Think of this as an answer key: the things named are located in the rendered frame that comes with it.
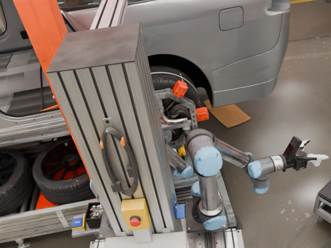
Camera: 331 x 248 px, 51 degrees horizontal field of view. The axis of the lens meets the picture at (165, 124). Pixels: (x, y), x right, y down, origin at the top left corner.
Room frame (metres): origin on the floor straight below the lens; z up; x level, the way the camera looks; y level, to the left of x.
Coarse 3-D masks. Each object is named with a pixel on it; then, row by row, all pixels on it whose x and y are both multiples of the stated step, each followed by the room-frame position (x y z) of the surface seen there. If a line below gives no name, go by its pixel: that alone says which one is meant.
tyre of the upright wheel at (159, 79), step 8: (152, 72) 2.20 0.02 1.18; (168, 72) 2.20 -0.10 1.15; (176, 72) 2.24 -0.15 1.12; (152, 80) 2.10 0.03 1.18; (160, 80) 2.09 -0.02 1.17; (168, 80) 2.09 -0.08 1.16; (176, 80) 2.11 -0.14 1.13; (184, 80) 2.18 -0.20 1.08; (160, 88) 2.08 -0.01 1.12; (192, 88) 2.14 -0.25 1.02; (192, 96) 2.08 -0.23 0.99; (200, 104) 2.08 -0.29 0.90
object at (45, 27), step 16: (16, 0) 1.69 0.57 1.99; (32, 0) 1.69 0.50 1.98; (48, 0) 1.70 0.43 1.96; (32, 16) 1.69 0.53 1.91; (48, 16) 1.69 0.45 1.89; (32, 32) 1.69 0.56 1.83; (48, 32) 1.69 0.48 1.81; (64, 32) 1.77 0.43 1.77; (48, 48) 1.69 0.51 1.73; (48, 64) 1.69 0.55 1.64; (48, 80) 1.69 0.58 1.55
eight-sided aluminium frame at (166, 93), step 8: (168, 88) 2.05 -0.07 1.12; (160, 96) 1.99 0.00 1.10; (168, 96) 1.99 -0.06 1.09; (176, 96) 1.99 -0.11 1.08; (184, 96) 2.05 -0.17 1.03; (184, 104) 1.99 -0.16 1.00; (192, 104) 1.99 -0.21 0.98; (192, 112) 1.99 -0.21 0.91; (192, 120) 1.99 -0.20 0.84; (192, 128) 2.00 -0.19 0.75; (184, 136) 2.01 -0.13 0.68; (168, 144) 2.04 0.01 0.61; (176, 144) 2.01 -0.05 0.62
